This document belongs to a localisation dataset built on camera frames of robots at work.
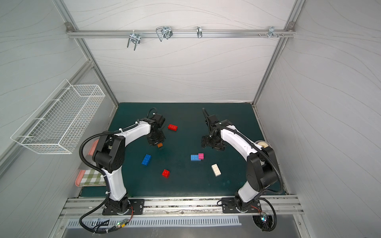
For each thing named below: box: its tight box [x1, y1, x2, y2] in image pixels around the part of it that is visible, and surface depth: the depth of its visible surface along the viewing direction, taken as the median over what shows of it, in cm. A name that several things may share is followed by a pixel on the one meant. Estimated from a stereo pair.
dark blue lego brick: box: [141, 153, 152, 167], surface depth 90 cm
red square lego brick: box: [161, 169, 171, 179], surface depth 84 cm
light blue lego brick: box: [190, 154, 201, 162], surface depth 91 cm
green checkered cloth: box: [79, 169, 106, 186], surface depth 84 cm
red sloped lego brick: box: [167, 123, 179, 132], surface depth 106 cm
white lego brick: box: [211, 163, 222, 178], surface depth 86 cm
